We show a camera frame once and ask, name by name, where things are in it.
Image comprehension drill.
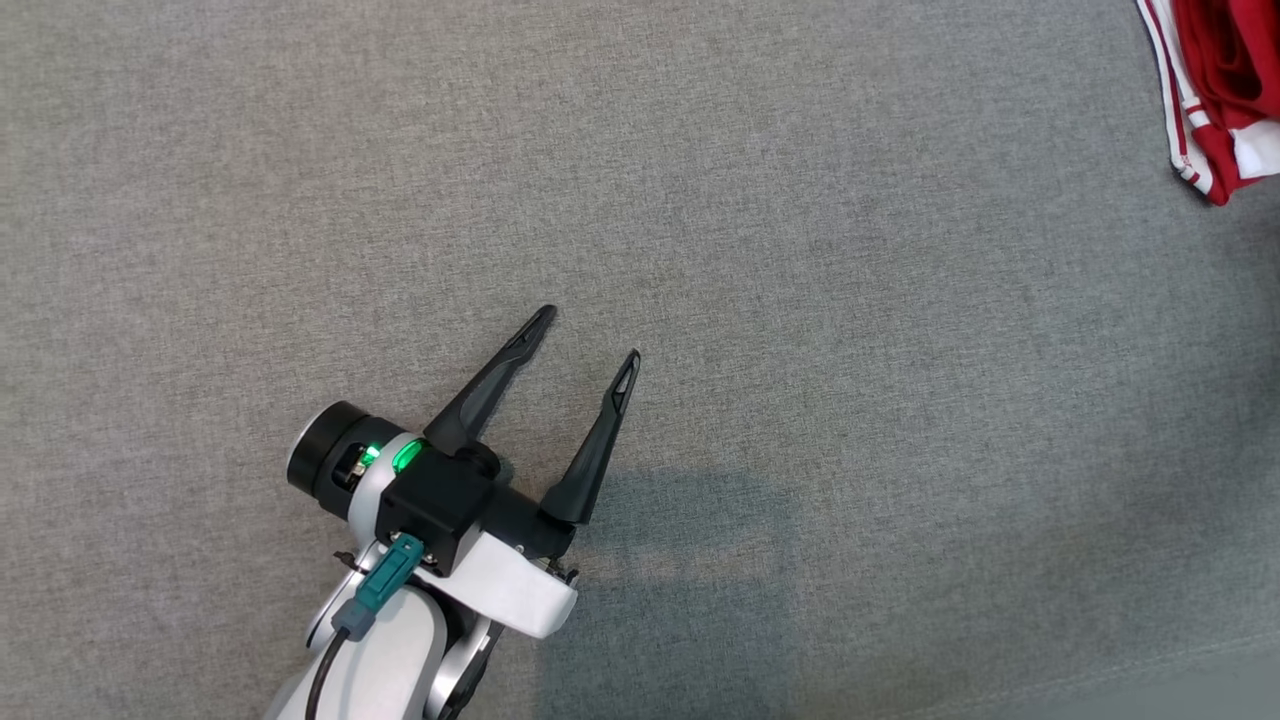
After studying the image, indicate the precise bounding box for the grey fabric sofa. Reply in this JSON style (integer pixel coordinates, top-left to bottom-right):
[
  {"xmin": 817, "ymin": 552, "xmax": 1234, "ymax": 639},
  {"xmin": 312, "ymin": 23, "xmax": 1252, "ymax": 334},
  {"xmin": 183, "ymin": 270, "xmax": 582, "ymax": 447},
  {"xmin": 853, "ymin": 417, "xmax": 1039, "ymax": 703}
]
[{"xmin": 0, "ymin": 0, "xmax": 1280, "ymax": 720}]

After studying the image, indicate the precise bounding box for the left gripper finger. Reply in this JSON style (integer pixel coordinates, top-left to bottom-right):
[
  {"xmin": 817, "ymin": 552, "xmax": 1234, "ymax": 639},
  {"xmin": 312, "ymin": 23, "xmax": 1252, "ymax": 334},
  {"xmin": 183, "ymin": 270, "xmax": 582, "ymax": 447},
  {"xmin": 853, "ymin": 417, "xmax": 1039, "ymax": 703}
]
[
  {"xmin": 422, "ymin": 305, "xmax": 559, "ymax": 459},
  {"xmin": 539, "ymin": 349, "xmax": 643, "ymax": 528}
]

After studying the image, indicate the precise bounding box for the red jersey with number 23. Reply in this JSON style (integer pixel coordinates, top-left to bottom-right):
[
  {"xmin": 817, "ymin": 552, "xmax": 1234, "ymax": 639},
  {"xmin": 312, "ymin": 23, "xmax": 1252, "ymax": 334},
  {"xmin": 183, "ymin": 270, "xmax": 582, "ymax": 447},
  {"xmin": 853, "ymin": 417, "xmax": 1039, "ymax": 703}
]
[{"xmin": 1137, "ymin": 0, "xmax": 1280, "ymax": 207}]

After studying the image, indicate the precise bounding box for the left arm cable teal plug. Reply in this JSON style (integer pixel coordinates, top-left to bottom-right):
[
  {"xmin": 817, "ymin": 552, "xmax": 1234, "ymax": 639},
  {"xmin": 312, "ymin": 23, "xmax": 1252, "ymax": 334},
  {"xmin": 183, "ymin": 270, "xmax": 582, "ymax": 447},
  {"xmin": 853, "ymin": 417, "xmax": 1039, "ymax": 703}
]
[{"xmin": 305, "ymin": 533, "xmax": 426, "ymax": 720}]

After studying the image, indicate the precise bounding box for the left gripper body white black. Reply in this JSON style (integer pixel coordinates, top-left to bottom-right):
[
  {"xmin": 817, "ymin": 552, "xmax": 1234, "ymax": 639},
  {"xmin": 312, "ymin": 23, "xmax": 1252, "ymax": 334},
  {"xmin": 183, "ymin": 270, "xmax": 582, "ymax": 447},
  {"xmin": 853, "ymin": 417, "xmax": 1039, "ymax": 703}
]
[{"xmin": 287, "ymin": 400, "xmax": 580, "ymax": 642}]

